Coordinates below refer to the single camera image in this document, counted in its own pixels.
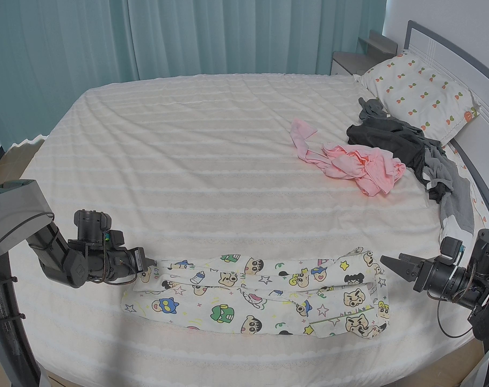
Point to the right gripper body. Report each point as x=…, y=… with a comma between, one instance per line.
x=438, y=278

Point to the black garment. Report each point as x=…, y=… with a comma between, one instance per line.
x=389, y=139

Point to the white printed pyjama top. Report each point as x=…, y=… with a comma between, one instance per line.
x=248, y=296

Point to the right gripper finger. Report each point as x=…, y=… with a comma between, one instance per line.
x=407, y=278
x=405, y=262

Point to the dark grey garment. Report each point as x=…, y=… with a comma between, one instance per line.
x=371, y=109

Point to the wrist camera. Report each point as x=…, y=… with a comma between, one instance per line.
x=116, y=240
x=452, y=250

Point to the pink garment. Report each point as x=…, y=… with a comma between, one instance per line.
x=369, y=167

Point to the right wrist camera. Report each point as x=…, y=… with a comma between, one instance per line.
x=452, y=250

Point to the grey bedside table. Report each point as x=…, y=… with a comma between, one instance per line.
x=349, y=61

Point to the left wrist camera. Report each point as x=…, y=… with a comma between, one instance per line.
x=116, y=240

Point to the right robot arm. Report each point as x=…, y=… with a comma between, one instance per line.
x=488, y=256

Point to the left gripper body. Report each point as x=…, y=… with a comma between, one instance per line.
x=125, y=264

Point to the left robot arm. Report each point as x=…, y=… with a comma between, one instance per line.
x=14, y=224

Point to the blue-green curtain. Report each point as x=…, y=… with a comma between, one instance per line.
x=188, y=22

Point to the bed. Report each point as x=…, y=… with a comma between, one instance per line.
x=188, y=155

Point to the white printed pillow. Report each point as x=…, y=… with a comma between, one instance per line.
x=421, y=91

